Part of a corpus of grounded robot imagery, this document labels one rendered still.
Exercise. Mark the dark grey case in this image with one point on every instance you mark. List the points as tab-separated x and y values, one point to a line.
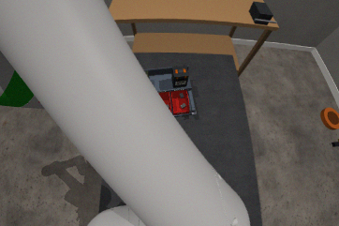
180	76

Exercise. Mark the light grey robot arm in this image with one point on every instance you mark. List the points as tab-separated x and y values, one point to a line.
75	60

